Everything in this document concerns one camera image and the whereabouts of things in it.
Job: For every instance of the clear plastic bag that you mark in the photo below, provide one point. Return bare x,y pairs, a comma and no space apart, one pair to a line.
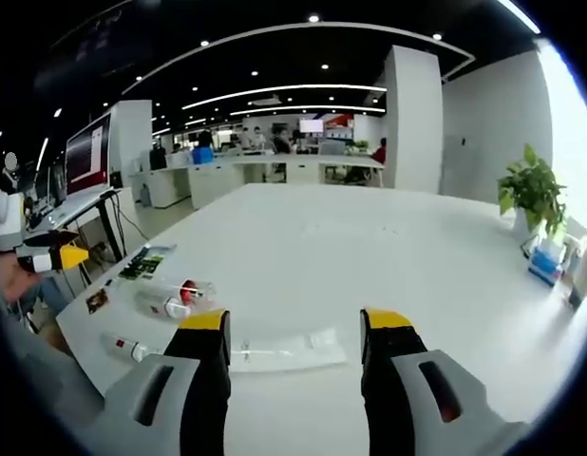
293,351

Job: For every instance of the green potted plant white pot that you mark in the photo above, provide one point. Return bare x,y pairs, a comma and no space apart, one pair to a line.
531,190

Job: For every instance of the person's left hand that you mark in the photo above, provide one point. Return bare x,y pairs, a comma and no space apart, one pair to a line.
18,282

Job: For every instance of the long white office desk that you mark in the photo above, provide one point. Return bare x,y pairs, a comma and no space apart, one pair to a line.
274,164

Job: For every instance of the white skincare tube red label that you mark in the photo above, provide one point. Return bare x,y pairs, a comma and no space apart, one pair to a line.
127,346

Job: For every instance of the clear tube white cap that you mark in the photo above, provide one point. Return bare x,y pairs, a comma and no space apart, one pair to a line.
167,306

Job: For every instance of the white boxes with dark side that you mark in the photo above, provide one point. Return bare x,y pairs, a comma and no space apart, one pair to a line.
581,275

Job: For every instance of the blue tissue box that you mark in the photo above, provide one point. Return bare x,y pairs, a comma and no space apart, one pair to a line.
544,266

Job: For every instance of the small dark printed card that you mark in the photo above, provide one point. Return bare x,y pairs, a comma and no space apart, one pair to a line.
97,300

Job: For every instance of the green and black flat packet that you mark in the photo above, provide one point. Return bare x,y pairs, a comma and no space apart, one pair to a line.
146,263

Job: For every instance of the large monitor red screen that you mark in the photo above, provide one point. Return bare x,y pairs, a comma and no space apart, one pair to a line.
87,157

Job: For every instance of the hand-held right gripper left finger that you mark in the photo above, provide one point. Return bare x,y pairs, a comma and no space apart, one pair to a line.
198,380

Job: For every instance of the clear skincare jar red cap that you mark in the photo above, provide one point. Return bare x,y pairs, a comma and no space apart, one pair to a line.
191,289

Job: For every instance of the white desk black legs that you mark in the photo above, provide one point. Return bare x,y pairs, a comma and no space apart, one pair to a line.
80,204

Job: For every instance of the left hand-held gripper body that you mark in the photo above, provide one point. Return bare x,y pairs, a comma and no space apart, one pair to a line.
6,218

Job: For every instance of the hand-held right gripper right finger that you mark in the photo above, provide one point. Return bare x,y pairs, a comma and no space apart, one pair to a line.
398,375

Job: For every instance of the wall display screen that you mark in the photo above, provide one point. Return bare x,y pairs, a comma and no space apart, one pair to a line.
311,126

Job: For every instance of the person's grey clothing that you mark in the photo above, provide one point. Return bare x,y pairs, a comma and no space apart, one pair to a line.
42,380

